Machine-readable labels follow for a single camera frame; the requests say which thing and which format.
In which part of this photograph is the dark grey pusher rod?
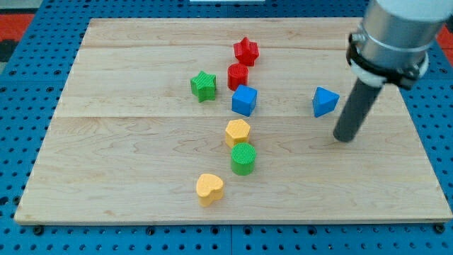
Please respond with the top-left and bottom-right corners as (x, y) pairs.
(333, 79), (382, 142)

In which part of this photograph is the blue triangle block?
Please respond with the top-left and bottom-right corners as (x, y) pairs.
(312, 86), (340, 118)

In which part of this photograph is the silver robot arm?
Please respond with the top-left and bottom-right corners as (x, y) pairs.
(333, 0), (452, 142)

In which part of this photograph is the red star block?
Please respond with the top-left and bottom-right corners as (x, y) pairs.
(234, 37), (260, 67)

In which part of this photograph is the green star block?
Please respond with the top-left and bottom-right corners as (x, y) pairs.
(190, 71), (217, 103)

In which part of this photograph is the blue cube block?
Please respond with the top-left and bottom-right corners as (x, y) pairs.
(231, 85), (258, 116)

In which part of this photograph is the red cylinder block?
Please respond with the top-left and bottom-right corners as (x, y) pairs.
(227, 63), (248, 91)

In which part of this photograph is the yellow hexagon block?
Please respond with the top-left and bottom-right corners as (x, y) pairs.
(225, 119), (251, 148)

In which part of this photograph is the green cylinder block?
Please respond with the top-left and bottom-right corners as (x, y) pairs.
(231, 142), (256, 176)

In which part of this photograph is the yellow heart block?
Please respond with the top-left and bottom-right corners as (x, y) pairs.
(195, 174), (224, 207)

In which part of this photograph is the wooden board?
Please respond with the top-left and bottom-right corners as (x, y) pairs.
(15, 18), (452, 226)

